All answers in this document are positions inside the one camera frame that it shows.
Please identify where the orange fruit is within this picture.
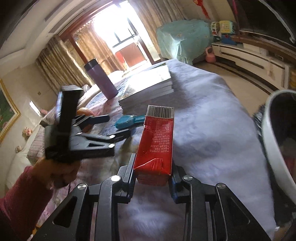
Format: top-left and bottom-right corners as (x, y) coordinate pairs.
(76, 108), (95, 116)

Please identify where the floral tablecloth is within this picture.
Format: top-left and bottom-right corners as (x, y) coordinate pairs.
(34, 59), (277, 241)

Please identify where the pink kettlebell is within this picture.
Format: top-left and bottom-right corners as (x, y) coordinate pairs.
(205, 46), (216, 63)

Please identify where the colourful toy set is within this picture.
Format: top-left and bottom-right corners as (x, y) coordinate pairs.
(210, 20), (237, 45)

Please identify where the person's left hand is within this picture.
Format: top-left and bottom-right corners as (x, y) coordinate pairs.
(31, 157), (81, 190)

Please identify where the framed wall painting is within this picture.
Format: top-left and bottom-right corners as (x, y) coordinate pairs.
(0, 79), (21, 143)

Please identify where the left beige curtain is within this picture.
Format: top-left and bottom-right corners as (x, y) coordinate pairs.
(36, 35), (93, 93)

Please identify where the white trash bin black liner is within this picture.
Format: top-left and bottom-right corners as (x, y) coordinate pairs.
(252, 90), (295, 226)

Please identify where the stack of children's books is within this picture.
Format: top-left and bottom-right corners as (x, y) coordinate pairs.
(118, 63), (174, 109)

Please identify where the purple thermos bottle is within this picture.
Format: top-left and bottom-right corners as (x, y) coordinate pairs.
(84, 59), (118, 100)

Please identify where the right beige curtain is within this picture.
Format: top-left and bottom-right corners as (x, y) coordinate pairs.
(128, 0), (189, 60)

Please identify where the beige sofa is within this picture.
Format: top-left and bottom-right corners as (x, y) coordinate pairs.
(5, 84), (93, 190)

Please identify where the black flat television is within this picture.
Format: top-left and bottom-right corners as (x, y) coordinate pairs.
(228, 0), (295, 46)

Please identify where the teal plastic clip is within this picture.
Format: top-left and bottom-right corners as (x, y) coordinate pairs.
(115, 115), (145, 130)

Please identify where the white tv cabinet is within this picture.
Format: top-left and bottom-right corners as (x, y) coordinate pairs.
(212, 35), (295, 89)

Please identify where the red sleeved left forearm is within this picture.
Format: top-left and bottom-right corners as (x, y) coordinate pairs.
(1, 166), (53, 240)

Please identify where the red drink carton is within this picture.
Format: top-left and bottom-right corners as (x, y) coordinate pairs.
(133, 105), (174, 186)

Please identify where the teal covered furniture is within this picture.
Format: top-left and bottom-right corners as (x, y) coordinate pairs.
(156, 19), (213, 65)

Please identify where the beige curtain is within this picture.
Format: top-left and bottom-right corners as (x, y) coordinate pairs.
(128, 0), (189, 60)
(36, 35), (93, 93)

